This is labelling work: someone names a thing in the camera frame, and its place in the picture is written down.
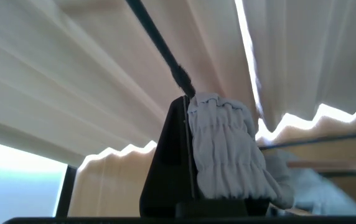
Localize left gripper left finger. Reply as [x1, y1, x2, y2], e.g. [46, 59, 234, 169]
[139, 95, 201, 218]

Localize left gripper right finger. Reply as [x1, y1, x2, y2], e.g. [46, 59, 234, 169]
[248, 198, 271, 217]

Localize pale grey shorts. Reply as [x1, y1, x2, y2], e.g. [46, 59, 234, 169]
[187, 91, 356, 217]

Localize black clothes rack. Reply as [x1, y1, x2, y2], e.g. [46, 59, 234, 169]
[124, 0, 356, 178]

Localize beige curtain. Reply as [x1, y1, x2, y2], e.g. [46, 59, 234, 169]
[0, 0, 356, 169]

